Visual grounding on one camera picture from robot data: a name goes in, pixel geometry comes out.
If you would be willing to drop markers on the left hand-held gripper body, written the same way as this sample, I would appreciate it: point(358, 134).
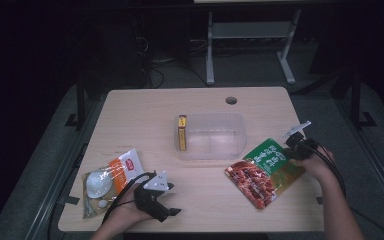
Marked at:
point(150, 200)

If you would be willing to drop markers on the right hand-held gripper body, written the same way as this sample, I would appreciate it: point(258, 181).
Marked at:
point(301, 148)

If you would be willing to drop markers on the green red food packet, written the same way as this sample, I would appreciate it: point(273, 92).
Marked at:
point(263, 173)

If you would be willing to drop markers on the orange white food packet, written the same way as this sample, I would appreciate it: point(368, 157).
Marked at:
point(120, 173)

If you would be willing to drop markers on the yellow narrow box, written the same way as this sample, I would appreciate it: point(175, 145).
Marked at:
point(182, 136)

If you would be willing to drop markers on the clear plastic container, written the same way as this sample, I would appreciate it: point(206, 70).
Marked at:
point(220, 140)

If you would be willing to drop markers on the person's right hand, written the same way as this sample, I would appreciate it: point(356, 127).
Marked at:
point(318, 165)

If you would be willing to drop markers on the person's left hand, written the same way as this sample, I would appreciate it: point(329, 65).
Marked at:
point(126, 213)

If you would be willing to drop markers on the black tape strip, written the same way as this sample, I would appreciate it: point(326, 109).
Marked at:
point(319, 200)
point(70, 200)

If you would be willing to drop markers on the black metal stand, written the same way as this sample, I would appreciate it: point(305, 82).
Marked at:
point(356, 100)
point(81, 103)

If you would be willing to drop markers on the white metal stand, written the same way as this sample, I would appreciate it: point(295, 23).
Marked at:
point(250, 30)

